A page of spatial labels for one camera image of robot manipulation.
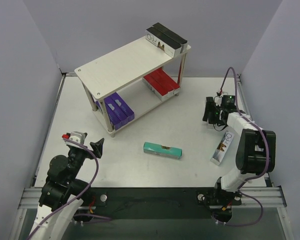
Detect purple toothpaste box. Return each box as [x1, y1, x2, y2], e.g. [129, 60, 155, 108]
[104, 97, 122, 130]
[108, 97, 129, 126]

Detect teal toothpaste box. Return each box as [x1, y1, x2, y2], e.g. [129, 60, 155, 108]
[143, 142, 183, 160]

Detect black toothpaste box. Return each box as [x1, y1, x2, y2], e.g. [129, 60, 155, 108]
[145, 26, 182, 58]

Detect red silver toothpaste box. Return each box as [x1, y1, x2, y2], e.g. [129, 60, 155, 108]
[150, 69, 175, 99]

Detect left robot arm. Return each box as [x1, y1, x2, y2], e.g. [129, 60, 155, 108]
[27, 131, 105, 240]

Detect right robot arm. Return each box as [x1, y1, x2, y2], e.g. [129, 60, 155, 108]
[202, 95, 277, 204]

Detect white two-tier shelf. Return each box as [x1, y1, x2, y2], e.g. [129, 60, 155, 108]
[74, 36, 191, 137]

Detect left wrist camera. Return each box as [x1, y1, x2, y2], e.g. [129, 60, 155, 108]
[62, 131, 83, 148]

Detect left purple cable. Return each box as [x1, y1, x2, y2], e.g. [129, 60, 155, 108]
[27, 139, 113, 240]

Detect purple cable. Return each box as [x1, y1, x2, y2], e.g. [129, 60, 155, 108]
[27, 139, 113, 240]
[217, 66, 271, 227]

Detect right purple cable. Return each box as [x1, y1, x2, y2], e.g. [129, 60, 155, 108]
[217, 66, 271, 227]

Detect aluminium frame rail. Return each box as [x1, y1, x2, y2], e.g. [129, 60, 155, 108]
[9, 72, 295, 240]

